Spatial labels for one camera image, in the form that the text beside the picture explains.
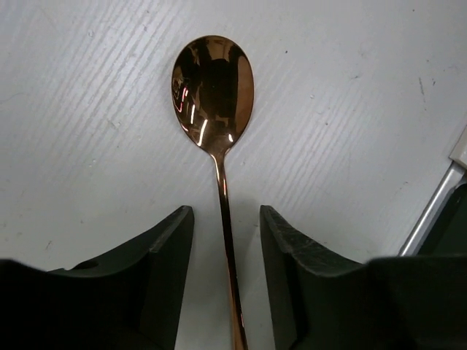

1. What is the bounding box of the left gripper view black left finger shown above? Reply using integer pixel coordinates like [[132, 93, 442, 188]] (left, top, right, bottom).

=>
[[1, 206, 193, 349]]

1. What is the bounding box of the left gripper view black right finger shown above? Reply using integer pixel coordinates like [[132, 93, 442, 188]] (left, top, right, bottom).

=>
[[260, 206, 466, 349]]

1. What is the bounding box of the rose gold spoon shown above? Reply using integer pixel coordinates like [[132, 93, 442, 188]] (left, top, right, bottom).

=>
[[171, 35, 255, 349]]

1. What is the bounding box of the aluminium table edge rail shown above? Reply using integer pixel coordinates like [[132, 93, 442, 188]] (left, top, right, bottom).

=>
[[397, 123, 467, 258]]

